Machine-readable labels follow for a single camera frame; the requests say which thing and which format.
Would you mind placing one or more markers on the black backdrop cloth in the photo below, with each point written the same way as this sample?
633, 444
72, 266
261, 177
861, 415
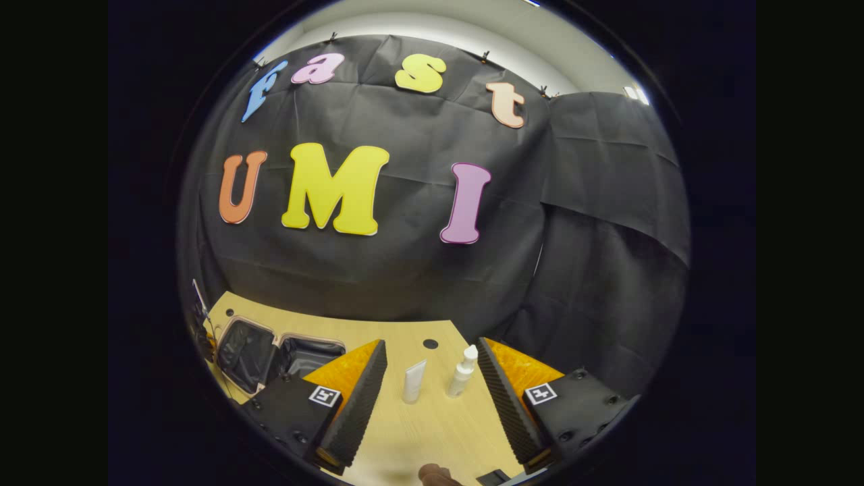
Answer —
405, 270

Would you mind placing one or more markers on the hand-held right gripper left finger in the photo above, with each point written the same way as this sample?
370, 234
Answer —
358, 412

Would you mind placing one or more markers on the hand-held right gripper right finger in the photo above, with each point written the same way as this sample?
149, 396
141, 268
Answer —
506, 405

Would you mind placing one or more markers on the white skin care tube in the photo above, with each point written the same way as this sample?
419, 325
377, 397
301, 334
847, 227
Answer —
414, 383

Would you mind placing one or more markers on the pink suitcase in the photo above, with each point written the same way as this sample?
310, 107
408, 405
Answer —
246, 354

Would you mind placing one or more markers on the white pump bottle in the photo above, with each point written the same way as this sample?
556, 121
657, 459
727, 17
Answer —
462, 374

